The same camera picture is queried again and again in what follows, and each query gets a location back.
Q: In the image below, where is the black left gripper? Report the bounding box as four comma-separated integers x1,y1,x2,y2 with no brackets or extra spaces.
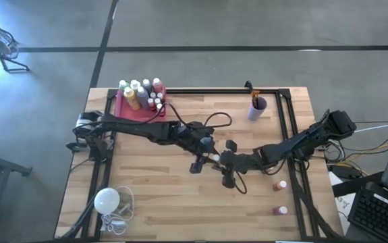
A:
179,121,222,174

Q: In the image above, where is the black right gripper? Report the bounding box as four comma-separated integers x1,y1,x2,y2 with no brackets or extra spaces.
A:
219,139,265,189

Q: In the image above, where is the large red paint bottle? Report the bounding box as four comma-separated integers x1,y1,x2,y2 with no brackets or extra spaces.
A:
152,78,166,97

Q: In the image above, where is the large purple paint bottle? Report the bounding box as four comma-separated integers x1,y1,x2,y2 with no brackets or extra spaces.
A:
136,86,151,109

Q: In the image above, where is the large black paint bottle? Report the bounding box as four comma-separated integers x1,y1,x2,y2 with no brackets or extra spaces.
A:
142,78,154,97

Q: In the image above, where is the large yellow paint bottle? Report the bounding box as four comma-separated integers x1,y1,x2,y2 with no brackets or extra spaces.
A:
123,86,141,111

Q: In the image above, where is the lavender cup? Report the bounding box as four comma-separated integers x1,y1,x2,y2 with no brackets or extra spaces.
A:
247,97,268,122

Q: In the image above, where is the pink plastic bin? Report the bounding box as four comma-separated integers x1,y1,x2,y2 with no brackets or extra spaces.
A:
114,86,167,123

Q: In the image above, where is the white bulb table lamp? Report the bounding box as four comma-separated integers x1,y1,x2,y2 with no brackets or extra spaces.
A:
93,186,136,217

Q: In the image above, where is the black power box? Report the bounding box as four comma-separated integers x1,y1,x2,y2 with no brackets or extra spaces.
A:
330,163,362,180

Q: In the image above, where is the white paper sheet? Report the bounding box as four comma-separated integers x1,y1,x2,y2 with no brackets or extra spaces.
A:
328,170,357,234

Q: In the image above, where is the black desk bar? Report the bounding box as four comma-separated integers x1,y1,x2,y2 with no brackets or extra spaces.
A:
331,171,385,198

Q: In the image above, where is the black keyboard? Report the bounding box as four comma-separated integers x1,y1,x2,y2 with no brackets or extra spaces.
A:
347,182,388,243

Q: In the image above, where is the black side stand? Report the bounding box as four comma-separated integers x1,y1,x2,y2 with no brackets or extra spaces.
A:
0,145,33,243

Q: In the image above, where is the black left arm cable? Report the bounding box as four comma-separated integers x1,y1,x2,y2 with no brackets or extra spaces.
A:
139,101,233,130

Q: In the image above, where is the yellow floor cable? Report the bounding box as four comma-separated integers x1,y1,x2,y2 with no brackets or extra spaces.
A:
327,131,388,169

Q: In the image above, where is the white floor cable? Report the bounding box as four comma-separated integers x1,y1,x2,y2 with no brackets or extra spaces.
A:
354,122,388,133

